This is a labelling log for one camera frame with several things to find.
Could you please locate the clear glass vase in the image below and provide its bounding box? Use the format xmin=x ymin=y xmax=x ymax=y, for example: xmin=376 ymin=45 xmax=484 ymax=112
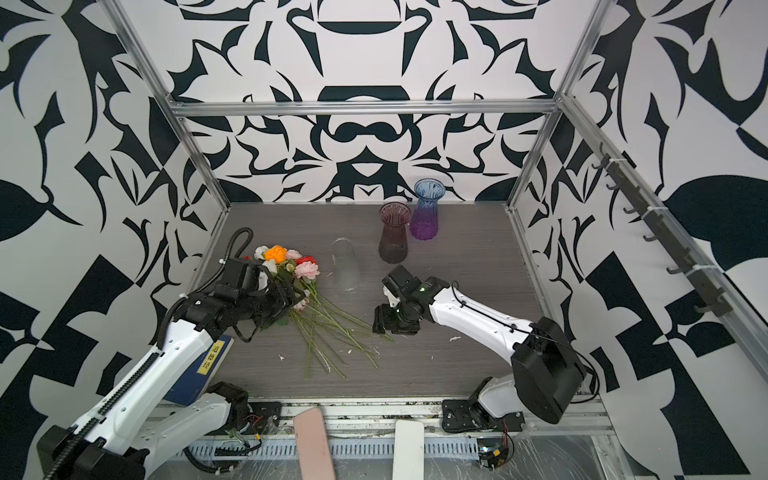
xmin=331 ymin=237 xmax=362 ymax=292

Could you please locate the pink spray roses stem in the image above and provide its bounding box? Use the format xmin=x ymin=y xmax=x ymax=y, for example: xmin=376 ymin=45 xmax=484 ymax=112
xmin=288 ymin=260 xmax=372 ymax=344

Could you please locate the white rose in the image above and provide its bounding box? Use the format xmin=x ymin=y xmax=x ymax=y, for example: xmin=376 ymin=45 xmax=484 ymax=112
xmin=254 ymin=246 xmax=270 ymax=261

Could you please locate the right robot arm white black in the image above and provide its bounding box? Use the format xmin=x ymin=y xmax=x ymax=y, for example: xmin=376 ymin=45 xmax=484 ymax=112
xmin=372 ymin=266 xmax=587 ymax=433

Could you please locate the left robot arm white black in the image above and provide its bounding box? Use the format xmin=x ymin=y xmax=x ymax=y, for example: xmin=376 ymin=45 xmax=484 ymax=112
xmin=37 ymin=258 xmax=306 ymax=479

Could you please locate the dark red glass vase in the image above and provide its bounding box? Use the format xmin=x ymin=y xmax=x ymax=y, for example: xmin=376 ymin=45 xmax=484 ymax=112
xmin=378 ymin=202 xmax=411 ymax=264

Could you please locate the blue purple glass vase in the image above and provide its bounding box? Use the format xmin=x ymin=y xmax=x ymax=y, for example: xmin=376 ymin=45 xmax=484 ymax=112
xmin=410 ymin=178 xmax=446 ymax=241

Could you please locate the orange rose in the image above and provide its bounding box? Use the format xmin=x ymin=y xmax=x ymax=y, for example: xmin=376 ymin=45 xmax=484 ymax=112
xmin=263 ymin=245 xmax=288 ymax=264

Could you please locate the red rose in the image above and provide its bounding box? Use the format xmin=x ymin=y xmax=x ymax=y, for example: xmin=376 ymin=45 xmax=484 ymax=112
xmin=296 ymin=256 xmax=319 ymax=267

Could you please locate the blue book yellow label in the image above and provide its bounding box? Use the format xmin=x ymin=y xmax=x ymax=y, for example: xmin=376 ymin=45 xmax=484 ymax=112
xmin=163 ymin=335 xmax=235 ymax=406

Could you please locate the white flat paddle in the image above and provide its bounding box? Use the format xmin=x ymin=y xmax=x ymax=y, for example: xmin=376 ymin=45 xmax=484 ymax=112
xmin=392 ymin=420 xmax=425 ymax=480

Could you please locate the pink flat paddle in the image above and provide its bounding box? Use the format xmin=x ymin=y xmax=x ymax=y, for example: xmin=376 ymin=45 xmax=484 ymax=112
xmin=293 ymin=407 xmax=336 ymax=480

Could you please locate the small circuit board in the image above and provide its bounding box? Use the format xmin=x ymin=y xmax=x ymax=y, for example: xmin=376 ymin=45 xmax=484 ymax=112
xmin=477 ymin=435 xmax=515 ymax=470

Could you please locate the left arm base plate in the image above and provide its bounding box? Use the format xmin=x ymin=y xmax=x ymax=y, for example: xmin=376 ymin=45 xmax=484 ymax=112
xmin=183 ymin=396 xmax=282 ymax=438

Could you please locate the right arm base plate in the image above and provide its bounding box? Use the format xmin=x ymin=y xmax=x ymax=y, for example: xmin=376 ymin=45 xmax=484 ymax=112
xmin=441 ymin=399 xmax=525 ymax=434

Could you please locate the aluminium frame rail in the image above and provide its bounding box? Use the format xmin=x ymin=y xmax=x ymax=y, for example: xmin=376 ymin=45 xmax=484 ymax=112
xmin=170 ymin=99 xmax=556 ymax=118

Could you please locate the wall hook rack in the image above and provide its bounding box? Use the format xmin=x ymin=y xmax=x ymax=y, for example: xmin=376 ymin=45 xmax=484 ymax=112
xmin=593 ymin=143 xmax=734 ymax=317

